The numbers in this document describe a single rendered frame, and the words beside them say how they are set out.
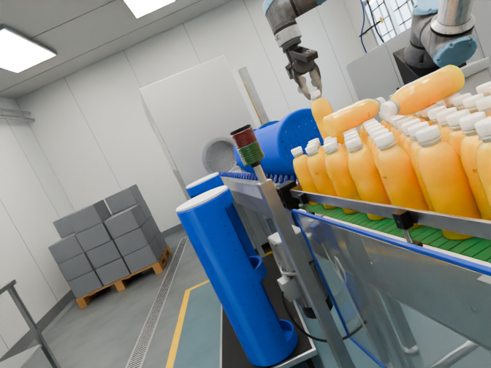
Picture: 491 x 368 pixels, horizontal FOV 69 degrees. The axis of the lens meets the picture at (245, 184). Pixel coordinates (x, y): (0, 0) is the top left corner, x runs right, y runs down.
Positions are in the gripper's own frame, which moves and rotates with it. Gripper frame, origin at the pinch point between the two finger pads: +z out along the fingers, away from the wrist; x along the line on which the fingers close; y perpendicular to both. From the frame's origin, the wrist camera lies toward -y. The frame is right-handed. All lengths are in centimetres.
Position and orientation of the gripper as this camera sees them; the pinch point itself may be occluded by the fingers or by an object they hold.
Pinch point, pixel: (315, 93)
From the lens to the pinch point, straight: 135.5
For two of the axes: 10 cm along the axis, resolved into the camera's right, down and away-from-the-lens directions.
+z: 4.2, 9.0, 1.4
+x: -8.8, 4.4, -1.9
